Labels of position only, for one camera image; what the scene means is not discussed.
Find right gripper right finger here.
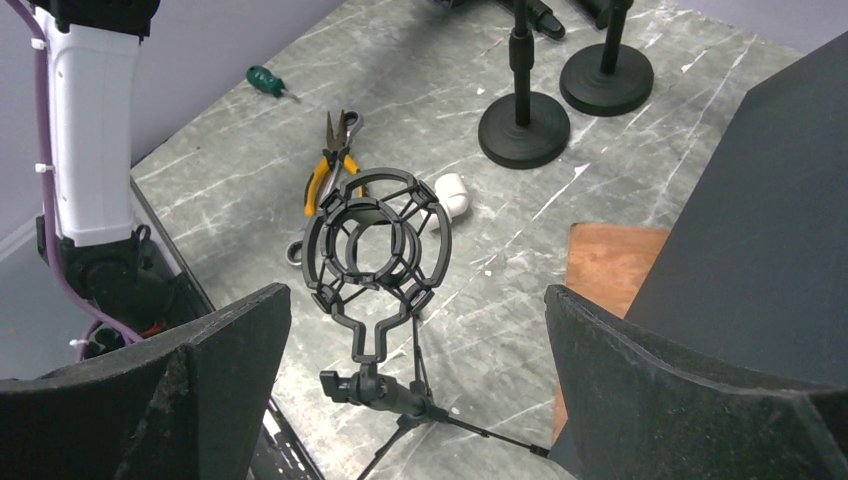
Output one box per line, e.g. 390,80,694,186
544,285,847,479

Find round base clip stand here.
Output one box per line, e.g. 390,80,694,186
559,1,654,117

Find black network switch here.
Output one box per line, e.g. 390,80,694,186
615,36,847,392

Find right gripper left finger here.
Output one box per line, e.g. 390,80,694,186
1,283,291,479

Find brown wooden board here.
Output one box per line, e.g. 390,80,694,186
551,222,672,445

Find black silver-mesh microphone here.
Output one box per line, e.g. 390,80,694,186
432,0,566,41

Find green screwdriver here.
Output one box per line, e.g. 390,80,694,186
245,65,301,103

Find round base shock mount stand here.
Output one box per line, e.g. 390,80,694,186
478,1,571,170

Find white pvc elbow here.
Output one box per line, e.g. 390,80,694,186
421,173,471,231

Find tripod shock mount stand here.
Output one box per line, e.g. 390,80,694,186
301,168,550,479

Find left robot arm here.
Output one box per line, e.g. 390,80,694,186
19,1,212,360

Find yellow handled pliers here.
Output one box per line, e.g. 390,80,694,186
303,110,363,217

